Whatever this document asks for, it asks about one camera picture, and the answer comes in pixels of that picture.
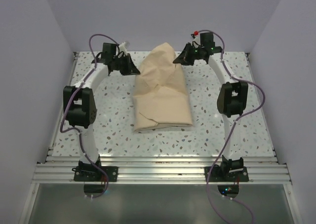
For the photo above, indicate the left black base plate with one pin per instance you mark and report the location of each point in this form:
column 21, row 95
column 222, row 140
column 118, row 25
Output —
column 110, row 174

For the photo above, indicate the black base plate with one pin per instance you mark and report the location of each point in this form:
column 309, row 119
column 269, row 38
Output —
column 217, row 175
column 110, row 174

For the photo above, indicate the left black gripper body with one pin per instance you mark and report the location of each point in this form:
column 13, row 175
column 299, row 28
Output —
column 121, row 63

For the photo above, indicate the beige cloth drape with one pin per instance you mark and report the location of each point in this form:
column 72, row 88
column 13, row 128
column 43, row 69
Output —
column 160, row 93

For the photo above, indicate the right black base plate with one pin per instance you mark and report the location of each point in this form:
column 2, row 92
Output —
column 217, row 175

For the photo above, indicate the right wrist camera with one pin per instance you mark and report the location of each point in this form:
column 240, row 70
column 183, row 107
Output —
column 203, row 39

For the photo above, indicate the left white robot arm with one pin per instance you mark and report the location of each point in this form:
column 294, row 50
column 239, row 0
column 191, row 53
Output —
column 80, row 110

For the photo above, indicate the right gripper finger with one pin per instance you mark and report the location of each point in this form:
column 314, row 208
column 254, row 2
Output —
column 188, row 62
column 185, row 54

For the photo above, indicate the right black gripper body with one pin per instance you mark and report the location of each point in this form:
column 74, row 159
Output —
column 195, row 53

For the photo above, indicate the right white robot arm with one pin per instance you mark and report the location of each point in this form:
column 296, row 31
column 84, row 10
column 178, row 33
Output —
column 231, row 103

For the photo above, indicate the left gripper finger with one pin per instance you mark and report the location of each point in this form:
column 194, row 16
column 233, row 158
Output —
column 131, row 68
column 126, row 72

